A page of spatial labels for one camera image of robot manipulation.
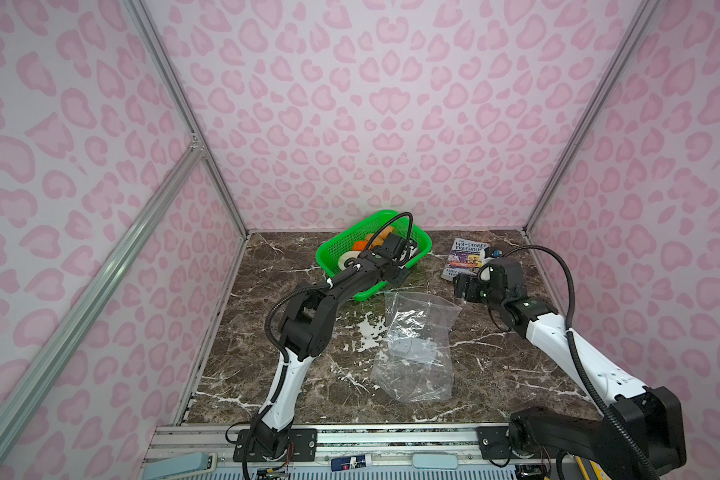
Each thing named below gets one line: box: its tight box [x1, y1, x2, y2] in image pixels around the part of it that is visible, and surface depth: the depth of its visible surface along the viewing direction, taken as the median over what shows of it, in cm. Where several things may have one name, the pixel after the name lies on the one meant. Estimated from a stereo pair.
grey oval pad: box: [412, 453, 459, 470], surface depth 71 cm
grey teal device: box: [142, 452, 218, 480], surface depth 72 cm
